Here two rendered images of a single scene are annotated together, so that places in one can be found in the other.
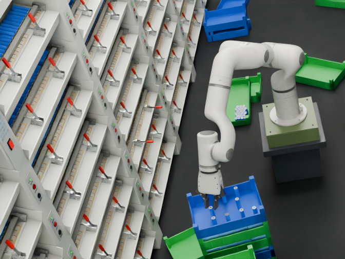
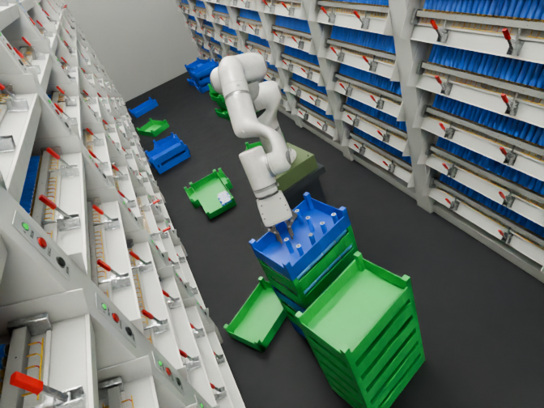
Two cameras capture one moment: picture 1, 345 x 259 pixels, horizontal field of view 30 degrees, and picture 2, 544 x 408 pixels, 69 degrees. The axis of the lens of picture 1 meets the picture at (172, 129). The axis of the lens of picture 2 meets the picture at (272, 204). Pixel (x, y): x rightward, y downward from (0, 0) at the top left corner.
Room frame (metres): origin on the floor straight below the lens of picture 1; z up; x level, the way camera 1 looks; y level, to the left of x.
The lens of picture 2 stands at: (1.03, 0.48, 1.45)
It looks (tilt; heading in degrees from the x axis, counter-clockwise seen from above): 36 degrees down; 328
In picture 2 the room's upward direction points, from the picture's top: 24 degrees counter-clockwise
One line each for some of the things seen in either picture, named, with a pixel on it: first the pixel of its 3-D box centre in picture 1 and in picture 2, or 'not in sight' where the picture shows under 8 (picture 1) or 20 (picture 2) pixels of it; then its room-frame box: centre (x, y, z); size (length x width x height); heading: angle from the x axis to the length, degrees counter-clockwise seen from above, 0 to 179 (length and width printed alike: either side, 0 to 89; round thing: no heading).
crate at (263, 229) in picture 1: (229, 219); (306, 248); (1.89, -0.11, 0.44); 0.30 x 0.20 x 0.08; 85
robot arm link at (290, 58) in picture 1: (286, 67); (266, 107); (2.49, -0.62, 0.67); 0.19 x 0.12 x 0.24; 48
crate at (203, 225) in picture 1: (225, 206); (299, 232); (1.89, -0.11, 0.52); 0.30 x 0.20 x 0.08; 85
